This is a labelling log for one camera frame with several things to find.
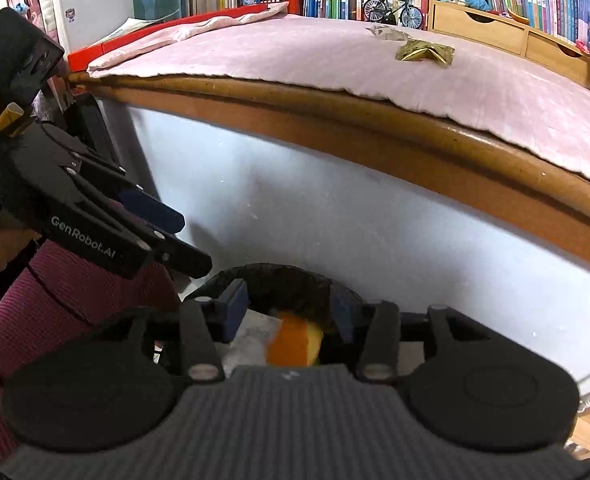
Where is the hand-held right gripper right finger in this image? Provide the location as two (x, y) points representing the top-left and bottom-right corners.
(330, 284), (492, 381)

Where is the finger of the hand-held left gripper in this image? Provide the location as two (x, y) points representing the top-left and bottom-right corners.
(42, 122), (186, 235)
(138, 230), (213, 280)

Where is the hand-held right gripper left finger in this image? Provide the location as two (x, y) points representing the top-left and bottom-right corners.
(102, 279), (251, 382)

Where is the white printed bag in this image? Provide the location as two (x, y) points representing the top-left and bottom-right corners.
(222, 310), (283, 376)

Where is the orange fruit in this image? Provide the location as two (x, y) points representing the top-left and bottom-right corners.
(266, 311), (324, 368)

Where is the black waste bin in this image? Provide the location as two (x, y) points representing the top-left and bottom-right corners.
(195, 262), (366, 366)

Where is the red tray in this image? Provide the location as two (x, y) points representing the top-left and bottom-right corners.
(66, 4), (270, 73)

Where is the open booklet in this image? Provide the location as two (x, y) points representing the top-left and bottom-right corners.
(92, 16), (163, 48)

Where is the white cabinet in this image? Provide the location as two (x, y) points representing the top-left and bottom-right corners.
(42, 0), (138, 58)

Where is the wooden desk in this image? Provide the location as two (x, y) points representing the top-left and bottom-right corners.
(68, 71), (590, 278)

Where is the folded pink cloth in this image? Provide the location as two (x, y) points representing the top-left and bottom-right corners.
(88, 1), (290, 73)

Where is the pink tablecloth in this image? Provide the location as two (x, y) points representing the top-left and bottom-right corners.
(88, 12), (590, 196)

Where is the gold wrapper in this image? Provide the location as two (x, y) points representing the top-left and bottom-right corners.
(395, 37), (456, 68)

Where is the crumpled clear packet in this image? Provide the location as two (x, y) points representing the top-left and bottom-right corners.
(365, 23), (412, 42)

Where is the black toy bicycle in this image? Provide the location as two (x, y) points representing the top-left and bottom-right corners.
(362, 0), (424, 29)

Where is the wooden drawer organizer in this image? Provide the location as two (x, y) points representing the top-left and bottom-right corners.
(427, 0), (590, 88)

